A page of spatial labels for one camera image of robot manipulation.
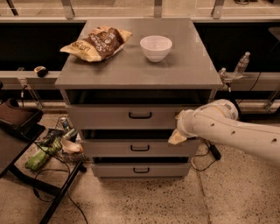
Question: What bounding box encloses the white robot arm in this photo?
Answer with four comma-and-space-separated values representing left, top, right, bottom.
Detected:
168, 100, 280, 165

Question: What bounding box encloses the grey drawer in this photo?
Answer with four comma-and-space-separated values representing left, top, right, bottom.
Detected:
81, 139, 200, 158
66, 104, 196, 130
92, 163, 190, 178

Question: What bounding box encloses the grey middle drawer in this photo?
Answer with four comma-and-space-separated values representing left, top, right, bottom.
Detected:
81, 139, 200, 158

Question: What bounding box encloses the grey bottom drawer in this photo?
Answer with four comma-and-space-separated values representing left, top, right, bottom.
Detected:
92, 163, 190, 178

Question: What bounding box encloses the grey top drawer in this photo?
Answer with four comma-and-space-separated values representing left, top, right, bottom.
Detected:
66, 104, 196, 130

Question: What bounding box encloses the black side table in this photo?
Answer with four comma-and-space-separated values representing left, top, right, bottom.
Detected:
0, 110, 87, 224

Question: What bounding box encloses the white ceramic bowl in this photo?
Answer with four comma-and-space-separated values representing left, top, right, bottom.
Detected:
140, 35, 172, 62

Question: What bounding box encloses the green snack bag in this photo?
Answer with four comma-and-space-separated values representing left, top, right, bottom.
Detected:
24, 137, 62, 171

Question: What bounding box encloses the black power adapter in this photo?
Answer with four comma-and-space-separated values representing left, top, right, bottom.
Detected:
210, 144, 221, 160

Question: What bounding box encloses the black tape measure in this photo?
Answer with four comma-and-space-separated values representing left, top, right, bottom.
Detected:
34, 66, 48, 78

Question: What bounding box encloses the white cup on floor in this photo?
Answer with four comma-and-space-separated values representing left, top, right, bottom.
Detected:
60, 139, 83, 154

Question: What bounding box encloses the grey drawer cabinet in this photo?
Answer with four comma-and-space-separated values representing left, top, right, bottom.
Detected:
54, 17, 224, 179

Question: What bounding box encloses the brown yellow chip bag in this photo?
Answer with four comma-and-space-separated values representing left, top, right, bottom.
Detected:
60, 26, 132, 62

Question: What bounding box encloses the black tripod stand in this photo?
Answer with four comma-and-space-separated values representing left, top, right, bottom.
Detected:
218, 67, 242, 116

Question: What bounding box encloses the clear plastic water bottle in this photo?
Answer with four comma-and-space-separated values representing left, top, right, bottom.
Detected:
234, 52, 250, 79

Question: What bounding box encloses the soda can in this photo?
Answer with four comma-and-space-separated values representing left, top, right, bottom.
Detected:
59, 117, 69, 130

